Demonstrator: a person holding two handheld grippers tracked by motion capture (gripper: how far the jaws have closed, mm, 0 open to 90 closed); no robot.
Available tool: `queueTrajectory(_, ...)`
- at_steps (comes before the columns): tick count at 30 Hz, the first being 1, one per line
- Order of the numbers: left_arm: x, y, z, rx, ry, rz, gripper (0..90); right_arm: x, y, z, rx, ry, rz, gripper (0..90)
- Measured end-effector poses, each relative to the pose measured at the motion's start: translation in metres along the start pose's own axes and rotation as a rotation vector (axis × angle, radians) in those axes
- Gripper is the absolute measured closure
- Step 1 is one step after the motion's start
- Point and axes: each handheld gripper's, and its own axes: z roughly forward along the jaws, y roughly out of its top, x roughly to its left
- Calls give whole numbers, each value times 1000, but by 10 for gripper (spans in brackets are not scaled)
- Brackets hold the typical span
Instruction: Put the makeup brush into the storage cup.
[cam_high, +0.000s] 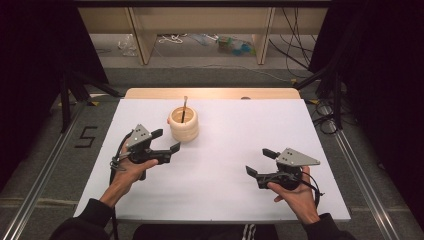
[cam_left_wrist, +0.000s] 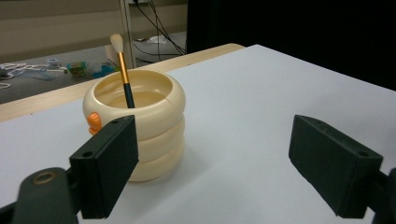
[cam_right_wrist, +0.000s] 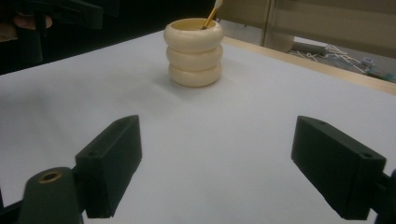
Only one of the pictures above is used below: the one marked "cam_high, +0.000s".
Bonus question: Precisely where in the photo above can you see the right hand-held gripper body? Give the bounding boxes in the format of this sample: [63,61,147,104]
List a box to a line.
[254,147,322,192]

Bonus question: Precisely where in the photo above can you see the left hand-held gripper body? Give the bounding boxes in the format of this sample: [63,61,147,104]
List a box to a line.
[117,123,174,182]

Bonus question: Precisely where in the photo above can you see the beige ribbed brush holder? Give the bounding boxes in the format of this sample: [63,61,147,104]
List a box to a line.
[166,105,200,144]

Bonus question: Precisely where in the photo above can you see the black makeup brush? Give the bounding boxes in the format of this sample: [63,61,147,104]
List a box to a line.
[181,95,189,124]

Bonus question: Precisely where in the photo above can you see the person's left hand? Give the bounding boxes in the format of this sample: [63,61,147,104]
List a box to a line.
[110,155,160,202]

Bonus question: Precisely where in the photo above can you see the person's right hand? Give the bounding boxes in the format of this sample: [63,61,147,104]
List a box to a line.
[266,165,322,223]

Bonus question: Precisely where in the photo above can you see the white board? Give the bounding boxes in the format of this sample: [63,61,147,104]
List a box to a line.
[72,98,352,224]

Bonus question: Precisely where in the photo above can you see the wooden table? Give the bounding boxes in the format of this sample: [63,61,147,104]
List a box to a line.
[124,87,302,100]

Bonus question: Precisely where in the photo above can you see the black metal stand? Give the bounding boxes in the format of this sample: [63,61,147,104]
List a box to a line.
[293,61,345,132]
[59,70,122,135]

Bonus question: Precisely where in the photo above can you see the clear plastic bag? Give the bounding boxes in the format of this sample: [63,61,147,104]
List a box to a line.
[116,33,139,57]

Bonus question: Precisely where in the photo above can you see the colourful plastic toy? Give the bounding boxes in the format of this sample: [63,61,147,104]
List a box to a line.
[216,34,257,57]

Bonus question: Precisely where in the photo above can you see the black curtain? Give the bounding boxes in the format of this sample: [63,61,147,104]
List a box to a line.
[0,0,111,193]
[307,0,424,232]

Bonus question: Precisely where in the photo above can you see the wooden shelf unit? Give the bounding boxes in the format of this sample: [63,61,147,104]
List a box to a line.
[78,7,330,66]

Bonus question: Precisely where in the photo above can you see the right hand-held gripper black cable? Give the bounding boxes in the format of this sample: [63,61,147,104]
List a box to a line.
[301,170,325,209]

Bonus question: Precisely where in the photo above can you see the hand-held gripper black cable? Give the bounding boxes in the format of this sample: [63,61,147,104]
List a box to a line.
[108,131,134,240]
[301,170,325,209]

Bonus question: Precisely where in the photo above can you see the left hand-held gripper black cable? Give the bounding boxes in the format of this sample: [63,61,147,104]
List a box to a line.
[108,131,134,240]

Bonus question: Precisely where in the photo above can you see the coiled black floor cables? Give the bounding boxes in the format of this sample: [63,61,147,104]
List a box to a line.
[312,102,345,135]

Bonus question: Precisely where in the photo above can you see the aluminium floor rail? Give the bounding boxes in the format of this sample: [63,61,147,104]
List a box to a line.
[319,102,402,240]
[0,99,88,240]

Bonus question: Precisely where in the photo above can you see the white rope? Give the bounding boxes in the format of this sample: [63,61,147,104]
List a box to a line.
[157,33,188,45]

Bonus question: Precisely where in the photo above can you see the hanging black cables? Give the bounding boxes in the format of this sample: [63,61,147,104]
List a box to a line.
[267,7,318,80]

